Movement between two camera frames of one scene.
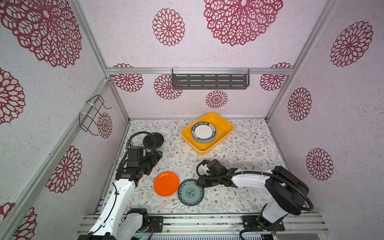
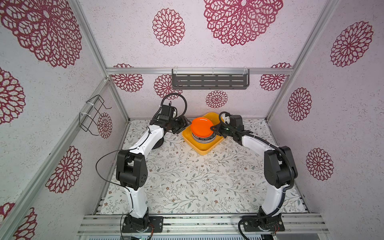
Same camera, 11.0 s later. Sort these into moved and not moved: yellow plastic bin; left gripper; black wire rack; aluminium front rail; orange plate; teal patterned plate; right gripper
Moved: orange plate; teal patterned plate; left gripper; right gripper
Not moved: black wire rack; yellow plastic bin; aluminium front rail
